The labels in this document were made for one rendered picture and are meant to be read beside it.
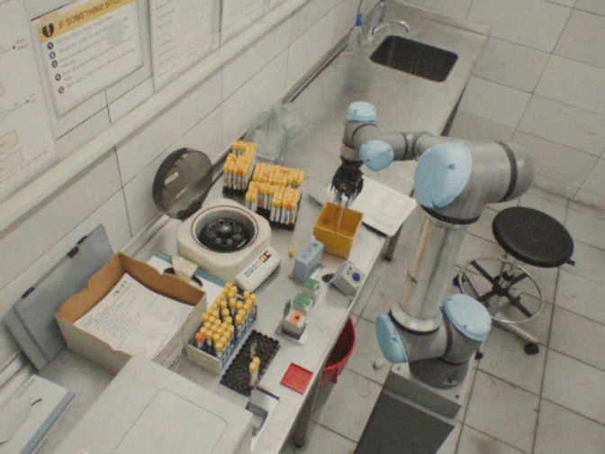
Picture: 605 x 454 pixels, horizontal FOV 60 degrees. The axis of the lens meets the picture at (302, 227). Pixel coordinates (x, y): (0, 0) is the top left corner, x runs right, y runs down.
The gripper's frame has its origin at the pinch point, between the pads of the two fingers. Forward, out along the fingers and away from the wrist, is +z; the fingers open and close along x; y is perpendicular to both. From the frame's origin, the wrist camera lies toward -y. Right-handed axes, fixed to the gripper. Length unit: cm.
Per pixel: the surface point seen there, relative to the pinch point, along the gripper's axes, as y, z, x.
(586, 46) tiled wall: -195, 9, 83
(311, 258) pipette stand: 19.5, 7.5, -3.0
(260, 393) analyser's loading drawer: 62, 14, 0
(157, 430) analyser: 88, -12, -10
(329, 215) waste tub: -6.3, 13.2, -4.7
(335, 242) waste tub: 6.4, 11.6, 1.1
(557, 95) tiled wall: -195, 40, 81
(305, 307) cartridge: 33.8, 11.9, 1.1
